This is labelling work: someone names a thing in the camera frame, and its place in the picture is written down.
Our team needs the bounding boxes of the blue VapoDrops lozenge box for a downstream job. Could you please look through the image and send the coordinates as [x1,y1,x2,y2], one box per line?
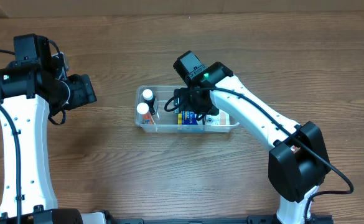
[178,111,198,125]

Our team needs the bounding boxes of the white Hansaplast plaster box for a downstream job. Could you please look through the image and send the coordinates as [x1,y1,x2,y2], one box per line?
[205,111,230,126]

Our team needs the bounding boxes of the dark bottle white cap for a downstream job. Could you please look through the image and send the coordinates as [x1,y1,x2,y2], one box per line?
[142,89,159,115]

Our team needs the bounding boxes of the orange tube white cap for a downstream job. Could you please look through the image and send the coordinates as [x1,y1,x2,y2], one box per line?
[136,103,155,124]

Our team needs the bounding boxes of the red medicine box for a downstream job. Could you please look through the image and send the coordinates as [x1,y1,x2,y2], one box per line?
[291,146,297,153]

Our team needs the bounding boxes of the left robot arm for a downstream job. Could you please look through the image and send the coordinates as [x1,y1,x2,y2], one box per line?
[0,34,111,223]

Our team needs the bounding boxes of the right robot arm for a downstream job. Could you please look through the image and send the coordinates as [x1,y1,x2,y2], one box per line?
[173,51,333,223]

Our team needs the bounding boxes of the clear plastic container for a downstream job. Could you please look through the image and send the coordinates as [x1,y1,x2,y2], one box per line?
[134,85,239,133]

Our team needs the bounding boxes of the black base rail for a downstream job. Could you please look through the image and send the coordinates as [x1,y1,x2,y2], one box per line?
[106,214,335,224]

